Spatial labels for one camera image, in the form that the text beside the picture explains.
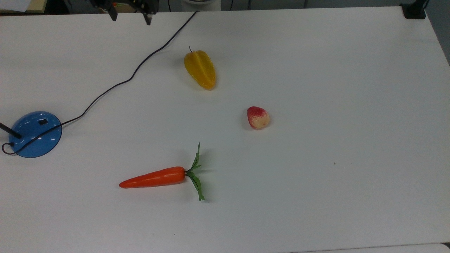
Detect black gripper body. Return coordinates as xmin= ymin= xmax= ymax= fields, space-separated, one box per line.
xmin=90 ymin=0 xmax=159 ymax=12

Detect blue round lamp base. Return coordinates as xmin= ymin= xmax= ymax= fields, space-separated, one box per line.
xmin=0 ymin=111 xmax=63 ymax=158

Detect beige board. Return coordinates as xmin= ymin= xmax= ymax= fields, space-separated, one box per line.
xmin=30 ymin=0 xmax=48 ymax=14

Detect yellow toy starfruit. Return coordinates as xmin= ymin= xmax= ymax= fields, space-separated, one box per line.
xmin=184 ymin=46 xmax=217 ymax=90

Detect white paper sheet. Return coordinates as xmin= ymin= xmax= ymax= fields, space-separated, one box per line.
xmin=0 ymin=0 xmax=33 ymax=12

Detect red toy strawberry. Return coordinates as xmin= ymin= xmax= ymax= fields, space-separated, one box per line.
xmin=247 ymin=106 xmax=271 ymax=130

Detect orange toy carrot green leaves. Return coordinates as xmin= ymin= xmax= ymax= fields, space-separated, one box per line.
xmin=119 ymin=142 xmax=205 ymax=202

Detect black table corner clamp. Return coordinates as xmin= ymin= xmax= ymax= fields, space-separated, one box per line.
xmin=400 ymin=0 xmax=430 ymax=20

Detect black lamp power cable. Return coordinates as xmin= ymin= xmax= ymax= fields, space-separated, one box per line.
xmin=1 ymin=11 xmax=198 ymax=156

